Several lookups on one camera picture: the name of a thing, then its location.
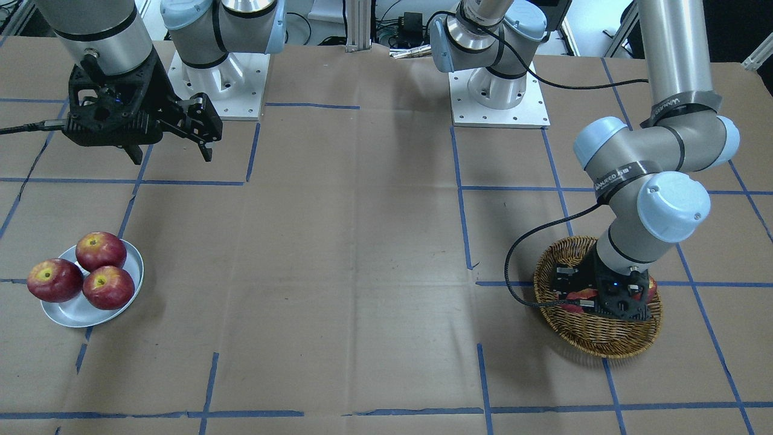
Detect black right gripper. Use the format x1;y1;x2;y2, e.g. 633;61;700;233
63;49;223;166

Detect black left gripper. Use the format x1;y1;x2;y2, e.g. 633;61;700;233
548;247;654;320

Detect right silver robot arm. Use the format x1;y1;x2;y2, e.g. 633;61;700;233
36;1;285;164

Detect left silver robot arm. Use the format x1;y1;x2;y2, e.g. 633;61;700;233
427;1;740;320

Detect woven wicker basket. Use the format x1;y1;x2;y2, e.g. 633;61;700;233
534;236;663;358

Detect red apple on plate front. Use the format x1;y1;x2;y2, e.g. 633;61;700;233
82;265;135;311

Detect light blue plate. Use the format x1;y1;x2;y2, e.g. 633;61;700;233
40;238;145;328

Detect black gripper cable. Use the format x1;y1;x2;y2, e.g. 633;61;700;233
504;202;605;309

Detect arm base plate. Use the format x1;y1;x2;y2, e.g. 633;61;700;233
448;68;551;129
168;53;271;121

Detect aluminium frame post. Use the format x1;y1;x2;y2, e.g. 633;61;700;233
342;1;375;53

